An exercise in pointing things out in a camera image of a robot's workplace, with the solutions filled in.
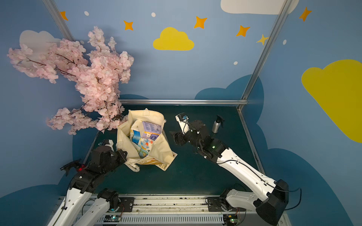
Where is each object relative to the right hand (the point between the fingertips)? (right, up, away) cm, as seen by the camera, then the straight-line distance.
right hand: (179, 126), depth 72 cm
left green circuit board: (-34, -47, -1) cm, 58 cm away
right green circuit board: (+26, -48, 0) cm, 55 cm away
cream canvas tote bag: (-12, -15, +9) cm, 21 cm away
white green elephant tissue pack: (-21, -12, +11) cm, 26 cm away
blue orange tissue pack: (-28, -7, +13) cm, 32 cm away
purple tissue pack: (-16, -3, +6) cm, 18 cm away
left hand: (-26, -14, +3) cm, 30 cm away
